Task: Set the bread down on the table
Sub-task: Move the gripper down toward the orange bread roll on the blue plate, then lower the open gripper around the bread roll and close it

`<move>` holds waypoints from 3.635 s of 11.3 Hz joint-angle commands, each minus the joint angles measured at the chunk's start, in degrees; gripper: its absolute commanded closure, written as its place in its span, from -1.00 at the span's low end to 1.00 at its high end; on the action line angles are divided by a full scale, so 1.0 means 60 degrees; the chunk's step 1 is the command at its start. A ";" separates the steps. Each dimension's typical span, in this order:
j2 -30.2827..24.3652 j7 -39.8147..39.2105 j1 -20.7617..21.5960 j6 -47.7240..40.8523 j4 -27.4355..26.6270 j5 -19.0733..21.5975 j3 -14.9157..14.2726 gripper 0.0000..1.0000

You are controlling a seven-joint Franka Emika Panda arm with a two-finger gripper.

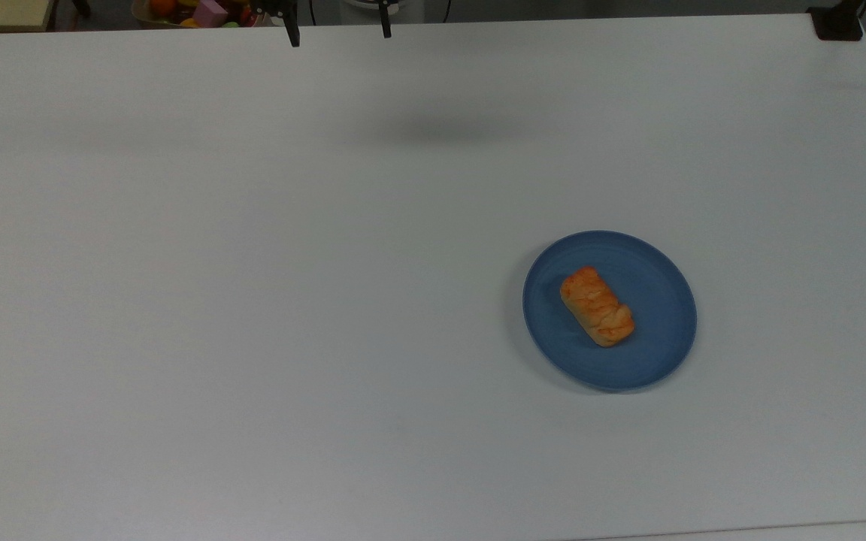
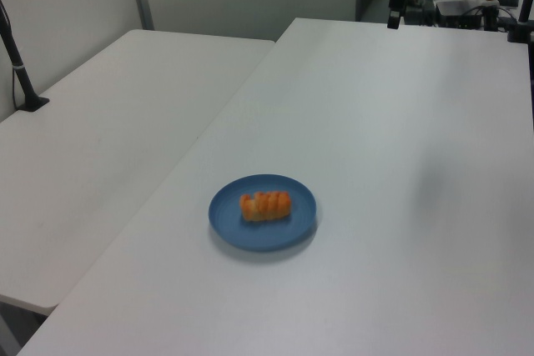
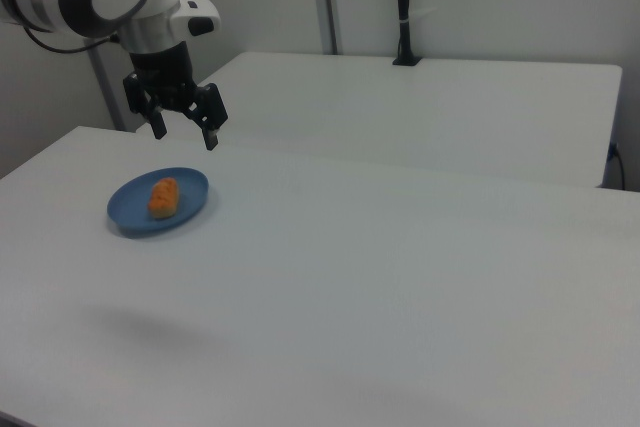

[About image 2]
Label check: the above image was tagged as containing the orange twisted bread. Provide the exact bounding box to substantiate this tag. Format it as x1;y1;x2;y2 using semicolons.
239;191;292;223

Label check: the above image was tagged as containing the black electronics box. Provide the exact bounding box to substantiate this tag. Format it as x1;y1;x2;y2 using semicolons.
435;0;487;31

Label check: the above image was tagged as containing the blue round plate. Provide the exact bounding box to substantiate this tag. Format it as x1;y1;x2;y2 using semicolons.
208;174;318;253

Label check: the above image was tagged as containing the white side table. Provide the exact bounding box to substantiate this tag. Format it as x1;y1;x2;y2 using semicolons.
0;28;277;316

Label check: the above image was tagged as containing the black cylinder mount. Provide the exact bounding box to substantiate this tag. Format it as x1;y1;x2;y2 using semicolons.
483;5;501;33

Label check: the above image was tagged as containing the black camera stand with clamp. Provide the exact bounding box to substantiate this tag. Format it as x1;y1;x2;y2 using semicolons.
506;0;534;44

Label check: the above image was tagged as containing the black camera stand with plate base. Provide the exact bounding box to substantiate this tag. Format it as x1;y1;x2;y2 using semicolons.
0;0;51;113

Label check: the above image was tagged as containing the black stand cable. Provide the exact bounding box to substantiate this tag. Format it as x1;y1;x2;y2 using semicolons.
0;0;20;112

